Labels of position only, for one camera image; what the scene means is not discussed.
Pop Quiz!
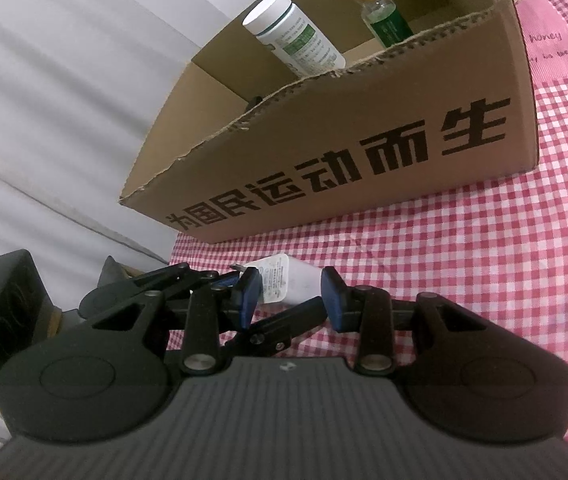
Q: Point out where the white charger plug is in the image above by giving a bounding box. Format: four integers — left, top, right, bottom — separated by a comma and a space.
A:
231, 254, 325, 308

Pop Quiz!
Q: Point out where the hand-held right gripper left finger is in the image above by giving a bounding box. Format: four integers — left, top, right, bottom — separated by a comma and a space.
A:
89, 266, 263, 377

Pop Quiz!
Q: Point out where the red checkered tablecloth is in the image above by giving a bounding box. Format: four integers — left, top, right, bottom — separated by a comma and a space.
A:
166, 0, 568, 431

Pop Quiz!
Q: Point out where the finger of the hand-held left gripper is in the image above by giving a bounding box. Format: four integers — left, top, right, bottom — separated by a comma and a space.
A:
216, 296, 327, 358
80, 262, 239, 318

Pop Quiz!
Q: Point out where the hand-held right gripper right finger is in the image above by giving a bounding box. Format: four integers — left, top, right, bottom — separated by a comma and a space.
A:
321, 266, 487, 377

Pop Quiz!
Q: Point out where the white curtain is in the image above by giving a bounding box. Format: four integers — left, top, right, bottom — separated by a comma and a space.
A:
0, 0, 309, 411

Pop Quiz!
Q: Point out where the brown cardboard box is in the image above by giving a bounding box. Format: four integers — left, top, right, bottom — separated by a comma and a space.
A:
119, 0, 539, 245

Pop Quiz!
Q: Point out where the green glass dropper bottle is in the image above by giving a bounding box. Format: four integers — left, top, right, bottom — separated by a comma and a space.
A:
340, 0, 415, 50

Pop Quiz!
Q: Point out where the white pill bottle green label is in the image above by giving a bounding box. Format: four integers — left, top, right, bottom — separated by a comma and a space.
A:
242, 0, 347, 80

